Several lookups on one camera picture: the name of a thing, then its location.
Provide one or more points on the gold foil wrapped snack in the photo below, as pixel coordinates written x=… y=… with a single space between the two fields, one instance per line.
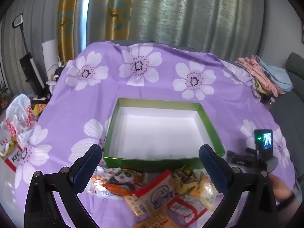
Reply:
x=185 y=178

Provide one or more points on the purple floral cloth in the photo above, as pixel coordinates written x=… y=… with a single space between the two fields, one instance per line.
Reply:
x=152 y=85

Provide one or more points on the potted plant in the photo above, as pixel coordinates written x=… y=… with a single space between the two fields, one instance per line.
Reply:
x=3 y=92

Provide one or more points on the pink patterned clothes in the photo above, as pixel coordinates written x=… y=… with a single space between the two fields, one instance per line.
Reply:
x=261 y=73

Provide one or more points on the white blue label snack packet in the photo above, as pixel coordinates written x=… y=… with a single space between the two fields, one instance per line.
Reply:
x=159 y=194

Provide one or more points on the person's right hand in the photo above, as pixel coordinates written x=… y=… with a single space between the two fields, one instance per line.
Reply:
x=280 y=187

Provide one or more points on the light blue cloth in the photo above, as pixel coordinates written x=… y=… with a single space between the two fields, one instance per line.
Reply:
x=280 y=76

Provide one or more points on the green cardboard box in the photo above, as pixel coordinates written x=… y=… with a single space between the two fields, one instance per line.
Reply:
x=154 y=133

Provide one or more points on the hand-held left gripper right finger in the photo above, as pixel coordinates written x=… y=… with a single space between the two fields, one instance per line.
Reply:
x=215 y=171

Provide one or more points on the white rectangular panel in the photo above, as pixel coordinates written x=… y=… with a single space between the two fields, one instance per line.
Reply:
x=51 y=54

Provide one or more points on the grey sofa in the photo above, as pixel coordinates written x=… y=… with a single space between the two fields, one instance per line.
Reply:
x=294 y=95

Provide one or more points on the shimmering grey curtain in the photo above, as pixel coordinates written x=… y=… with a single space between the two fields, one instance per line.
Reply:
x=201 y=11

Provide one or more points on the orange cracker packet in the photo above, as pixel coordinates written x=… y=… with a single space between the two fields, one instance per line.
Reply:
x=156 y=220

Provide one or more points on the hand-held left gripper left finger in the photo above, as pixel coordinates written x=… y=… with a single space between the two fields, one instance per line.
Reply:
x=86 y=171

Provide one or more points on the gold deer print curtain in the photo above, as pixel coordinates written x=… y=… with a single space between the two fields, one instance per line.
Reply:
x=71 y=16
x=117 y=14

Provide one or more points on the red white paper bag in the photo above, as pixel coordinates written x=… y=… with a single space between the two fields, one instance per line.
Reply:
x=11 y=156

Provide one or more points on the yellow black box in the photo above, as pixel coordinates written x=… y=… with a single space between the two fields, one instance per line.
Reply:
x=38 y=108

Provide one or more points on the red white snack packet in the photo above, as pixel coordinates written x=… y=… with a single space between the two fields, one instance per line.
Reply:
x=187 y=209

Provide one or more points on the plain grey curtain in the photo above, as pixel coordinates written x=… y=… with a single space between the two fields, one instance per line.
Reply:
x=35 y=16

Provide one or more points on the yellow green snack packet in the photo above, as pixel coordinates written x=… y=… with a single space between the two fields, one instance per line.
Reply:
x=204 y=192

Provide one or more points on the white red plastic bag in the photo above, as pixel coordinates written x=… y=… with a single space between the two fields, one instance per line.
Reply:
x=20 y=114

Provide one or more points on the black white upright vacuum cleaner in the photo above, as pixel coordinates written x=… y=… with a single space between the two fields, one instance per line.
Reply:
x=29 y=66

